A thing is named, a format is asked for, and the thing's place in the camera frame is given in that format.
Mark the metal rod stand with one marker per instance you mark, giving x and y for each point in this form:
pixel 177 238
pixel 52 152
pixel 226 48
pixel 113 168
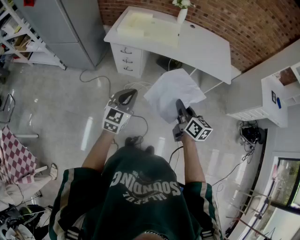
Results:
pixel 253 204

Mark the person's green printed shirt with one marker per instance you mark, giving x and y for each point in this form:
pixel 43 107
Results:
pixel 140 199

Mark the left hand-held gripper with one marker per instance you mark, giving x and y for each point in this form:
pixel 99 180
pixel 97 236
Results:
pixel 114 117

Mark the black framed window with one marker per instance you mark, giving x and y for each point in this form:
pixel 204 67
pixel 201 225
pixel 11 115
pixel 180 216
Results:
pixel 289 182

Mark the white tall cabinet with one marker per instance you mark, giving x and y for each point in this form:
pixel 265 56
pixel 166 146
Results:
pixel 269 98

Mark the white vase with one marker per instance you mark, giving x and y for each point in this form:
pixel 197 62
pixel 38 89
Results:
pixel 182 16

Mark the white desk with drawers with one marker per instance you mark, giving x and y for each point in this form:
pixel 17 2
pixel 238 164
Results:
pixel 206 49

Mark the grey metal cabinet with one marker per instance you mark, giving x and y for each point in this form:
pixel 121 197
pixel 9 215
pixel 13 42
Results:
pixel 70 30

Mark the clear plastic chair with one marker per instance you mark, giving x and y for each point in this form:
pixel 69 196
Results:
pixel 8 109

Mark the person's black shoe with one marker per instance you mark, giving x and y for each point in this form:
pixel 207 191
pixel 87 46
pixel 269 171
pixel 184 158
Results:
pixel 150 149
pixel 133 140

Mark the small black device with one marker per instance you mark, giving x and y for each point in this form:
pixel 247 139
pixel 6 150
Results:
pixel 273 96

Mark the person's right forearm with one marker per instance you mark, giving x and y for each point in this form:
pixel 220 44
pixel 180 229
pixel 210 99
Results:
pixel 193 161

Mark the red white checked cloth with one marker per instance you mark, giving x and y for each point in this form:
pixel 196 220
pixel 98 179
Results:
pixel 16 157

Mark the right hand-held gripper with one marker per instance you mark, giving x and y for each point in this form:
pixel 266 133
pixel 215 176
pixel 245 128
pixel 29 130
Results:
pixel 198 130

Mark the person's right black shoe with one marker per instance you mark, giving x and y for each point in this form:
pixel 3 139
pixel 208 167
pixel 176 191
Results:
pixel 150 149

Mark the small blue object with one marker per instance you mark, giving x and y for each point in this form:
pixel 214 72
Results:
pixel 279 102

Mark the white shelf rack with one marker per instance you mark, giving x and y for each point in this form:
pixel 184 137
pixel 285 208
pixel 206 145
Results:
pixel 16 35

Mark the person's left black shoe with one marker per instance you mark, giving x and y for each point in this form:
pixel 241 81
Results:
pixel 133 140

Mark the person's left forearm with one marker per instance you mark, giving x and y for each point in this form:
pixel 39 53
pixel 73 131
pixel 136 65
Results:
pixel 98 152

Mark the white flower bunch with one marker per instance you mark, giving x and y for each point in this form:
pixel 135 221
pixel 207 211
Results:
pixel 184 3

